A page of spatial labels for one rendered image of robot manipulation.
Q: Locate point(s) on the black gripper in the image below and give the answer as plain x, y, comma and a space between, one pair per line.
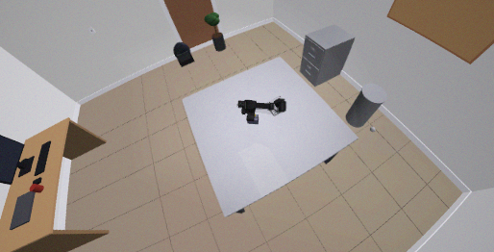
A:
251, 115

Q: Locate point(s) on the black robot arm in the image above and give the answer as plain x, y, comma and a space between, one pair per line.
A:
248, 105

